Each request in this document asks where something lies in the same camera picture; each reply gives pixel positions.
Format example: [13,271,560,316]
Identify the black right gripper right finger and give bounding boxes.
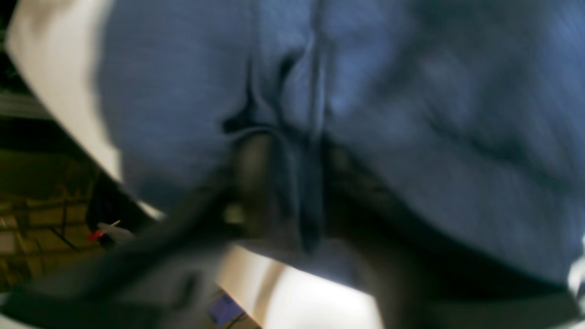
[320,142,584,329]

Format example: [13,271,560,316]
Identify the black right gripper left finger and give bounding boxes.
[1,133,274,329]

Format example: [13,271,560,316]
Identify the dark blue T-shirt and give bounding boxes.
[96,0,584,287]

